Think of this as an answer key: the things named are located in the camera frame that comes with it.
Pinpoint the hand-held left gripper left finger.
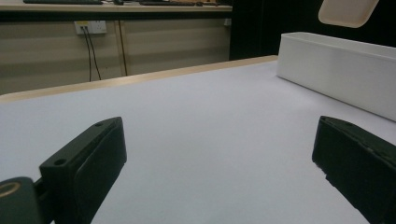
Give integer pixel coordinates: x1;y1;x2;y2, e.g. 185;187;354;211
39;117;128;224

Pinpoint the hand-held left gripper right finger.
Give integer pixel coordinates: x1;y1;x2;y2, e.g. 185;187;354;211
311;116;396;224

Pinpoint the white plastic storage box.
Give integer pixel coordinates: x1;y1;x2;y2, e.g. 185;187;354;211
276;31;396;122

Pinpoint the peach phone case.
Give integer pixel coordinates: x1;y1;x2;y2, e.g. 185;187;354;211
318;0;380;29

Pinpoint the white table sheet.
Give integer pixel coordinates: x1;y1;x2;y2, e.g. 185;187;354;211
0;60;396;224

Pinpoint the beige desk with dark edge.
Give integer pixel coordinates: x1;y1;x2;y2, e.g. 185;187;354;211
0;0;233;22

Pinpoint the dark curtain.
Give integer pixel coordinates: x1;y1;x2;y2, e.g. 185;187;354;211
229;0;396;62

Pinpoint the black keyboard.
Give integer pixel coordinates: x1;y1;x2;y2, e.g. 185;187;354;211
138;0;198;7
22;0;104;6

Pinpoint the black wall cable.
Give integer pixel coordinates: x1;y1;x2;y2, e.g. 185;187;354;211
81;27;92;83
85;27;103;81

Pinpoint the white wall socket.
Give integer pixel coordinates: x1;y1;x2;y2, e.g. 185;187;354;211
73;20;107;35

